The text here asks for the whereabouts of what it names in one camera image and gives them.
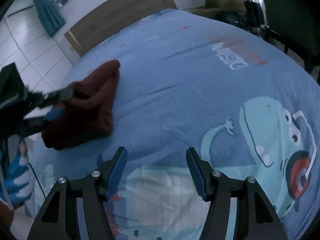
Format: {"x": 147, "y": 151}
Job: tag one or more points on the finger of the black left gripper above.
{"x": 52, "y": 97}

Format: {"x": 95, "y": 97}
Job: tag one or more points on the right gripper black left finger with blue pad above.
{"x": 58, "y": 215}

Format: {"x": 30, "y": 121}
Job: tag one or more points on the cluttered wooden shelf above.
{"x": 248, "y": 15}

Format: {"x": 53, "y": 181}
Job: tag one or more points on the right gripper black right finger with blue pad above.
{"x": 255, "y": 216}

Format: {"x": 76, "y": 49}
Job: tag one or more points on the blue white gloved hand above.
{"x": 18, "y": 179}

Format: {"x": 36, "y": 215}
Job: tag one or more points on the dark red knit sweater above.
{"x": 87, "y": 115}

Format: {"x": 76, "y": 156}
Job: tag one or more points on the wooden headboard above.
{"x": 108, "y": 19}

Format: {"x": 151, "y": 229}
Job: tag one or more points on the blue cartoon print bedspread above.
{"x": 188, "y": 81}

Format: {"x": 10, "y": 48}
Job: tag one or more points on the teal curtain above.
{"x": 49, "y": 16}

